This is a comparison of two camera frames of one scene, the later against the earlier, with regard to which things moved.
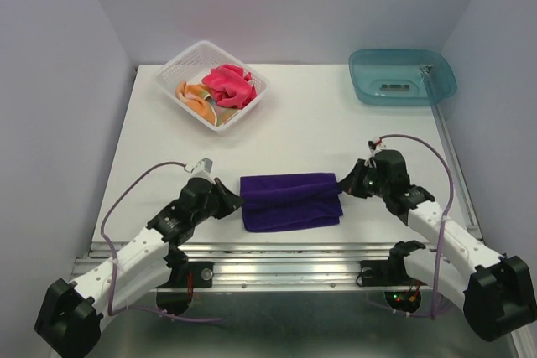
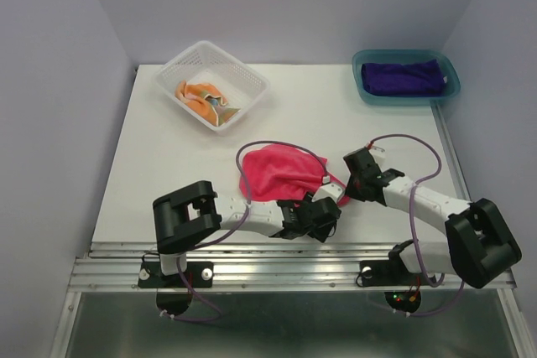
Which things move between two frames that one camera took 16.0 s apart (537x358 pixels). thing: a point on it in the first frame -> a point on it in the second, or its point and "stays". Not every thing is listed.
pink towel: (231, 86) -> (285, 173)
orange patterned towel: (200, 99) stays
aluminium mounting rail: (271, 266) stays
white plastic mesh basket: (210, 85) stays
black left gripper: (229, 201) -> (320, 232)
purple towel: (289, 201) -> (422, 78)
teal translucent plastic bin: (401, 76) stays
